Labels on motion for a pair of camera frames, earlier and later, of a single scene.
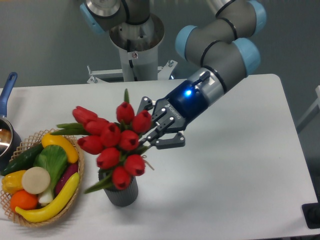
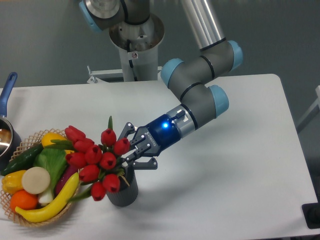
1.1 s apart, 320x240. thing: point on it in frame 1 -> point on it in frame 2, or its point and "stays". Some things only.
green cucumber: [24, 160] stays
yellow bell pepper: [12, 182] stays
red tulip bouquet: [115, 144] -> [101, 169]
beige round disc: [36, 180] stays
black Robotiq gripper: [184, 105] -> [159, 135]
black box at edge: [311, 212] stays
